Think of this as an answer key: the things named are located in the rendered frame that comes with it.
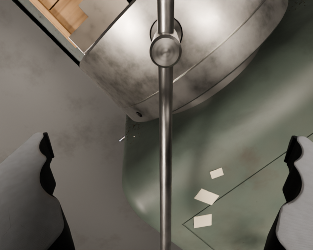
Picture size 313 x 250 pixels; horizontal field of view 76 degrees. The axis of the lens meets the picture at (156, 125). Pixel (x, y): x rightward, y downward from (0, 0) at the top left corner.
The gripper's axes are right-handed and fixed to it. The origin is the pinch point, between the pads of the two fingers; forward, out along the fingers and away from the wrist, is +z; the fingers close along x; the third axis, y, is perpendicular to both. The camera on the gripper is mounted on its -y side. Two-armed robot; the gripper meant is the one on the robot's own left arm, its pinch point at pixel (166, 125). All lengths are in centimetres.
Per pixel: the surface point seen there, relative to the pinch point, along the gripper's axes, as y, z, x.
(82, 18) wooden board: -3.8, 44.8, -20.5
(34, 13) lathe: -4, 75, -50
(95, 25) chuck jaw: -3.7, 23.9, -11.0
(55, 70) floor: 30, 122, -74
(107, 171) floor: 115, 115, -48
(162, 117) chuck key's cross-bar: 2.3, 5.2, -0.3
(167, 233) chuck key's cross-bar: 14.5, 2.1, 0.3
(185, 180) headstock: 13.6, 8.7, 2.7
